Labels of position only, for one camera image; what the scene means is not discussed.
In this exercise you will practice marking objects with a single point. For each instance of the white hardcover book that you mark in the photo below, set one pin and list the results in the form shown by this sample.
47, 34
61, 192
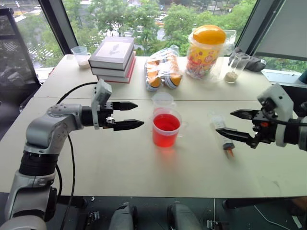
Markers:
112, 71

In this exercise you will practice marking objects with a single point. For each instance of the grey cloth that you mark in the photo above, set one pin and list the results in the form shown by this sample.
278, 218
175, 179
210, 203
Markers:
254, 62

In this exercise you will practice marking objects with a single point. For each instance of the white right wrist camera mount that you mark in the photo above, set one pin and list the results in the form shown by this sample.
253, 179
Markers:
278, 98

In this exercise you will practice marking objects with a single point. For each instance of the tall clear glass with grains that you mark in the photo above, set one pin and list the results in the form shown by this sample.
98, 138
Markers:
235, 69

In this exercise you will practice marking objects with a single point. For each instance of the colourful jar with yellow lid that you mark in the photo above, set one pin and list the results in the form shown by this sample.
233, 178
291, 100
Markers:
205, 55

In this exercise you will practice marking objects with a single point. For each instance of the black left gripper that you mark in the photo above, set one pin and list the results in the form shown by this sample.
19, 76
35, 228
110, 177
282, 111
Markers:
106, 121

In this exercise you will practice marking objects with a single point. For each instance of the grey hardcover book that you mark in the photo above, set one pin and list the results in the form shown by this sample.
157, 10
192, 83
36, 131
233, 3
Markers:
112, 51

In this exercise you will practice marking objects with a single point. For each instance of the teal object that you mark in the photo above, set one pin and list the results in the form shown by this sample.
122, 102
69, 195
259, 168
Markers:
303, 77

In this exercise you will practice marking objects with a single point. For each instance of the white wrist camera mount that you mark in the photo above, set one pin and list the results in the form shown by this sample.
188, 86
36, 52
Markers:
278, 98
102, 92

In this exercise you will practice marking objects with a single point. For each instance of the measuring cup with white powder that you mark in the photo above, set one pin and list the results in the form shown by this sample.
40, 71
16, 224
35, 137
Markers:
81, 56

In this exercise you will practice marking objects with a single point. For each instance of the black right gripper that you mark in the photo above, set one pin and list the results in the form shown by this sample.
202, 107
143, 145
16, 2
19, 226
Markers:
266, 131

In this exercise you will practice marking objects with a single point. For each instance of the cup of red liquid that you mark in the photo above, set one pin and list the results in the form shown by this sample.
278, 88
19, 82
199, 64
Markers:
166, 130

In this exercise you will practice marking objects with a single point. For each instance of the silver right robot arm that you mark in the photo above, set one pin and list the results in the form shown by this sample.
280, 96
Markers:
299, 134

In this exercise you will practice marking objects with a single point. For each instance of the bag of orange snack packets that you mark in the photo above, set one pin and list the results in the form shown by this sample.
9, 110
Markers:
163, 69

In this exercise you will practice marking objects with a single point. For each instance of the red hardcover book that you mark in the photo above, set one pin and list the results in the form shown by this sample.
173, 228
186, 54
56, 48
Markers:
120, 79

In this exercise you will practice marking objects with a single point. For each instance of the small clear empty cup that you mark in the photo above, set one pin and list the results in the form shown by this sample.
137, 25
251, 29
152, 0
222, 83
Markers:
163, 101

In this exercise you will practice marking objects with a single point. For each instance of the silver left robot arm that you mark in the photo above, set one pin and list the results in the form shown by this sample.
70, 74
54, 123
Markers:
45, 131

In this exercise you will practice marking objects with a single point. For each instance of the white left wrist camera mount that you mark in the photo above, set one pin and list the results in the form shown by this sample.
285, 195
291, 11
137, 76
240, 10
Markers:
102, 92

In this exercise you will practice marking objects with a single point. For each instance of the clear syringe with orange tip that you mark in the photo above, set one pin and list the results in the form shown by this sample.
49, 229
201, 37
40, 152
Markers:
219, 122

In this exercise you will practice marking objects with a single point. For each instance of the black table frame bar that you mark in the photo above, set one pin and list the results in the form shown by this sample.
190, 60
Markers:
259, 202

